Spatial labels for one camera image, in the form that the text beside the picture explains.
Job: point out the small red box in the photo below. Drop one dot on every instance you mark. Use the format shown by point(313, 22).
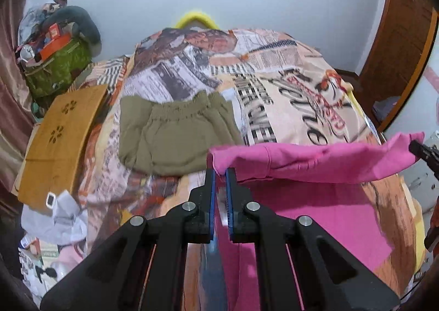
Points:
point(56, 29)

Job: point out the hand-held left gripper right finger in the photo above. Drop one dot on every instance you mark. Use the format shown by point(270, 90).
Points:
point(229, 201)

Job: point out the wooden lap board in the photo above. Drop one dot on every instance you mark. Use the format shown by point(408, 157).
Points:
point(58, 146)

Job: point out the olive green pants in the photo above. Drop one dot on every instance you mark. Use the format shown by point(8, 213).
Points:
point(171, 139)

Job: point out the wooden door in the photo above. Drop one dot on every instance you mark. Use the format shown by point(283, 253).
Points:
point(398, 33)

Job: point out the green patterned bag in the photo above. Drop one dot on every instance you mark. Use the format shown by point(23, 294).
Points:
point(58, 70)

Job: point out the grey neck pillow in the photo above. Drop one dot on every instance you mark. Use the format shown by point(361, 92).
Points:
point(87, 26)

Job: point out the yellow pillow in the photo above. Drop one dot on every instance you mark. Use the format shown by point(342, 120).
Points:
point(195, 17)

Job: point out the pink pants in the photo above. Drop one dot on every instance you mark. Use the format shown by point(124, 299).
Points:
point(308, 167)

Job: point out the printed blanket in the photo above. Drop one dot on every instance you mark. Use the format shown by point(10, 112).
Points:
point(274, 67)

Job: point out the small white device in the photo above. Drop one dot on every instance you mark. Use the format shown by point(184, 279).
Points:
point(50, 199)

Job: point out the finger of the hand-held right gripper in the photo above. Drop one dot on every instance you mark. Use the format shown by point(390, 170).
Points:
point(423, 153)

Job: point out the orange container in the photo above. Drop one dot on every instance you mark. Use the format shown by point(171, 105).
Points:
point(51, 47)

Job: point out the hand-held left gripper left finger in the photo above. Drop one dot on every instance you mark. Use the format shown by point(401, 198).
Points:
point(212, 194)

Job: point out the pink brown curtain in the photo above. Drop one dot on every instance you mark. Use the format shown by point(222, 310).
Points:
point(13, 91)

